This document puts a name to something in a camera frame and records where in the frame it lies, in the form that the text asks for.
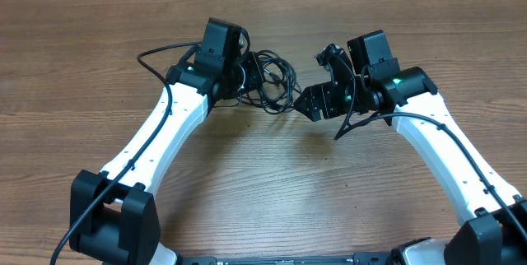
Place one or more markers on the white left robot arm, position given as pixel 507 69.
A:
pixel 113 214

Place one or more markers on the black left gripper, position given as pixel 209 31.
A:
pixel 256 75

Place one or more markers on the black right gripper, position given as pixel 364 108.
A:
pixel 313 95

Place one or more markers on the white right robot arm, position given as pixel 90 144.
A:
pixel 366 79

